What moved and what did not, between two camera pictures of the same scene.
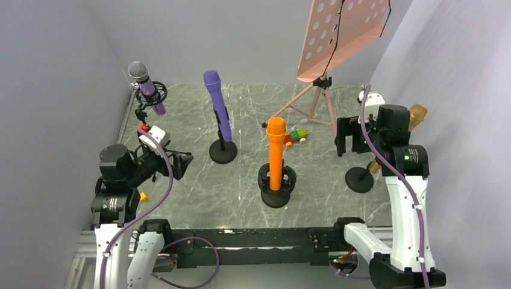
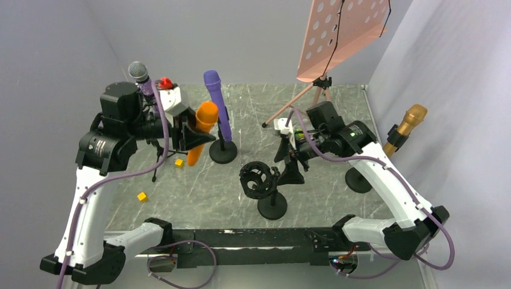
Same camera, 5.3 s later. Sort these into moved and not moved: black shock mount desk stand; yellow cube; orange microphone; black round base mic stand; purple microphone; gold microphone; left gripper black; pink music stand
Moved: black shock mount desk stand; left gripper black; orange microphone
Not moved: yellow cube; purple microphone; pink music stand; black round base mic stand; gold microphone
